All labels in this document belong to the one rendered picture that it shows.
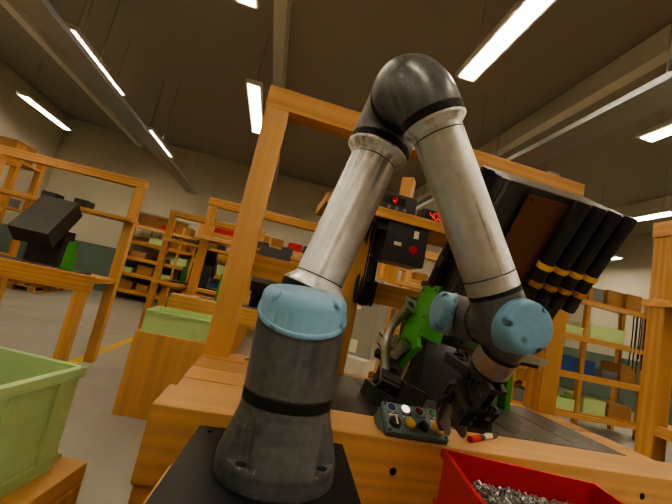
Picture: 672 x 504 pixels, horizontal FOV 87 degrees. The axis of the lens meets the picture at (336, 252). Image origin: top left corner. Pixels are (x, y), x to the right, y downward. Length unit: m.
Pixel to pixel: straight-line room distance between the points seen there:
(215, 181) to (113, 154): 2.92
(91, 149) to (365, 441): 12.26
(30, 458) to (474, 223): 0.75
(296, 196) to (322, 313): 10.94
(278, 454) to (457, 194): 0.40
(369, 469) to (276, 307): 0.53
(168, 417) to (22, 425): 0.22
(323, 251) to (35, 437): 0.53
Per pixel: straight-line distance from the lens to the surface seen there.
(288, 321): 0.43
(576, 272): 1.17
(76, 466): 0.85
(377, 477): 0.90
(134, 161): 12.21
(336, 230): 0.59
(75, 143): 12.93
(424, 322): 1.10
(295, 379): 0.44
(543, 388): 1.87
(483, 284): 0.53
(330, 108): 1.56
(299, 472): 0.46
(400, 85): 0.58
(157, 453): 0.84
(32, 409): 0.74
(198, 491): 0.48
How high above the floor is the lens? 1.17
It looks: 7 degrees up
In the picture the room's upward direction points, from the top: 12 degrees clockwise
